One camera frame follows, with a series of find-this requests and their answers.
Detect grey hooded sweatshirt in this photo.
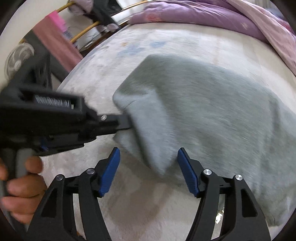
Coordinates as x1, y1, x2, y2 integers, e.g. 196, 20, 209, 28
113, 55, 295, 226

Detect wooden clothes rack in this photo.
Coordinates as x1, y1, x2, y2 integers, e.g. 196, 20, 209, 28
19, 0, 153, 45

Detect left hand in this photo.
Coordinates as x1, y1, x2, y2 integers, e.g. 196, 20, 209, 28
1, 156, 47, 225

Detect white fan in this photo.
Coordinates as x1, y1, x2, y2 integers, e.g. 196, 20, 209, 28
4, 43, 35, 80

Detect floral white bed sheet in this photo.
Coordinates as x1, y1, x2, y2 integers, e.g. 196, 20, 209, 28
43, 23, 295, 240

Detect pink towel on rack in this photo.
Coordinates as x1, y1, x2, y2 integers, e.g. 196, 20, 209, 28
32, 11, 83, 72

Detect black garment on rack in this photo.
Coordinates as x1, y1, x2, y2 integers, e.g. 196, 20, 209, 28
90, 0, 122, 26

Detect pink purple floral quilt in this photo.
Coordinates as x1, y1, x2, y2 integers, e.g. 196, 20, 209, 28
129, 1, 295, 72

